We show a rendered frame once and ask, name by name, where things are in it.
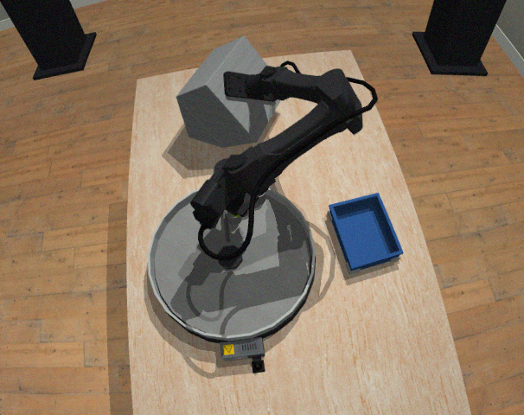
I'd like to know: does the grey round turntable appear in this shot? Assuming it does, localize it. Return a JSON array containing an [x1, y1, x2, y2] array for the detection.
[[148, 188, 316, 374]]

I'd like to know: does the blue tray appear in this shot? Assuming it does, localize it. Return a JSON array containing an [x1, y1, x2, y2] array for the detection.
[[329, 193, 403, 271]]

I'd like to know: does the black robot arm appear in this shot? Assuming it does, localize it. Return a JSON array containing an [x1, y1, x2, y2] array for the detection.
[[190, 66, 363, 229]]

